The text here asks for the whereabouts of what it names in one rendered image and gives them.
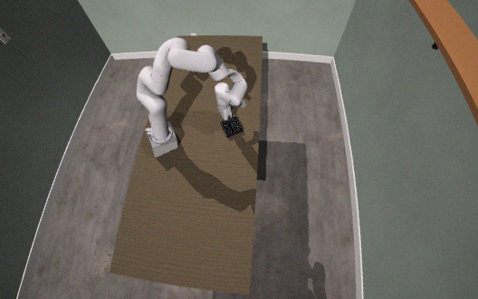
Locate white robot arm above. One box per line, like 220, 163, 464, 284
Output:
137, 38, 248, 143

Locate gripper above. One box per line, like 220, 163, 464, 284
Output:
218, 106, 232, 123

